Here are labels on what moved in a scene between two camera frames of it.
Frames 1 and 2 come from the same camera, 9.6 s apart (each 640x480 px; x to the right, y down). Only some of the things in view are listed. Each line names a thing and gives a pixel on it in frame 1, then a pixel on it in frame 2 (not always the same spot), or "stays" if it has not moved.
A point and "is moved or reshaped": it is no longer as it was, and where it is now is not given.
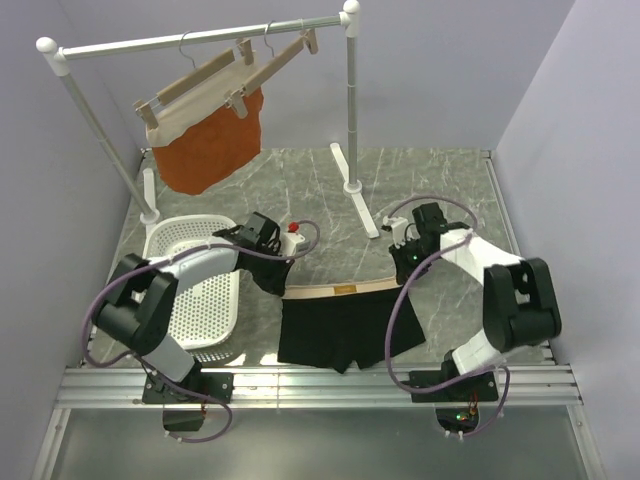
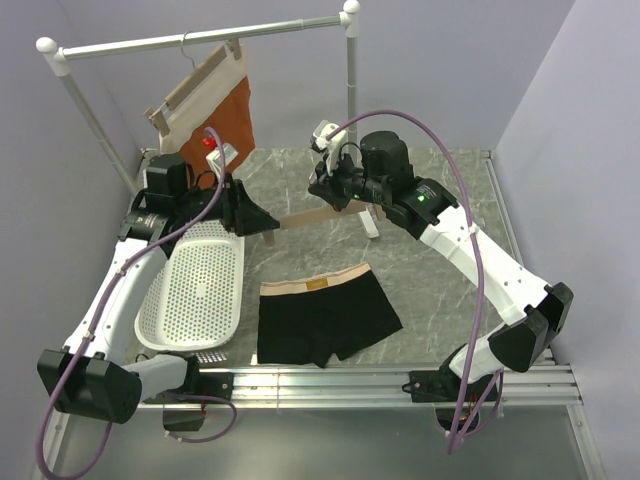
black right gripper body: (410, 255) -> (351, 180)
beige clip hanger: (237, 99) -> (369, 213)
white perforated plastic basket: (204, 318) stays
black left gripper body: (266, 270) -> (221, 208)
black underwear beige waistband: (346, 326) is moved or reshaped
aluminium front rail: (315, 387) stays
